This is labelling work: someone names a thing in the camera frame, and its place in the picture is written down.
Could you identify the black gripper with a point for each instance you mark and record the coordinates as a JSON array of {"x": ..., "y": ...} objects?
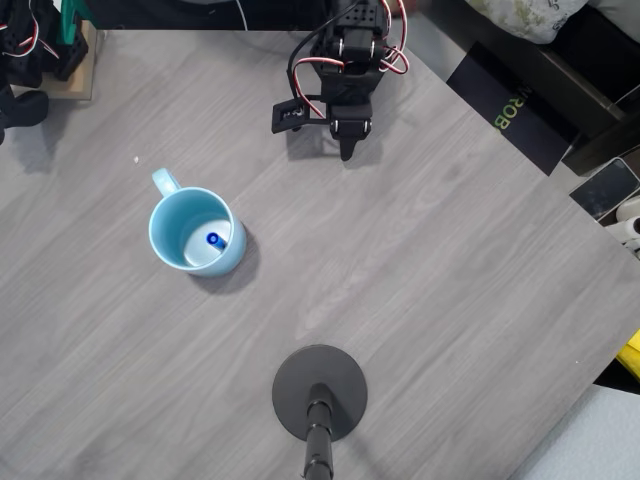
[{"x": 351, "y": 127}]

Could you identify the small blue-capped cylinder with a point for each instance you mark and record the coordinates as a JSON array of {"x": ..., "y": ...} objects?
[{"x": 216, "y": 240}]

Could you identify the black idle robot arm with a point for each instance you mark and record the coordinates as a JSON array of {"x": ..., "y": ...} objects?
[{"x": 25, "y": 45}]

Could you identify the light blue mug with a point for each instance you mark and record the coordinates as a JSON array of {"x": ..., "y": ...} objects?
[{"x": 200, "y": 260}]

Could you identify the black box green letters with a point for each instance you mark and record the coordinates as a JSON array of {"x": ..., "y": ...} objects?
[{"x": 520, "y": 115}]

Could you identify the floral white pillow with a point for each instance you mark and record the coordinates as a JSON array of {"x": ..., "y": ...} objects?
[{"x": 530, "y": 17}]

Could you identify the black smartphone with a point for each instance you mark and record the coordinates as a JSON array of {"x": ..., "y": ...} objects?
[{"x": 607, "y": 190}]

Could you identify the wooden base board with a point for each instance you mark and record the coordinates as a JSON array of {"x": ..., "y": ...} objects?
[{"x": 82, "y": 85}]

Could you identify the white plastic device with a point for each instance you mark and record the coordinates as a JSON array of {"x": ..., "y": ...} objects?
[{"x": 630, "y": 232}]

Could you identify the green clamp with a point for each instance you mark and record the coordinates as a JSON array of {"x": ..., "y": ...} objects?
[{"x": 67, "y": 22}]

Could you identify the yellow object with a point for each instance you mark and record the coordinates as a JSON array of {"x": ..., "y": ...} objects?
[{"x": 632, "y": 355}]

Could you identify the light grey cushion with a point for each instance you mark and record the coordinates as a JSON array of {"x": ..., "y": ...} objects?
[{"x": 590, "y": 440}]

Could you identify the black gripper camera mount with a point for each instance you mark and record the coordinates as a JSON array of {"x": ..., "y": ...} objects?
[{"x": 287, "y": 117}]

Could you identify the black round camera stand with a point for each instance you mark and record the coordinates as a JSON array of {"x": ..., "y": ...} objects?
[{"x": 320, "y": 390}]

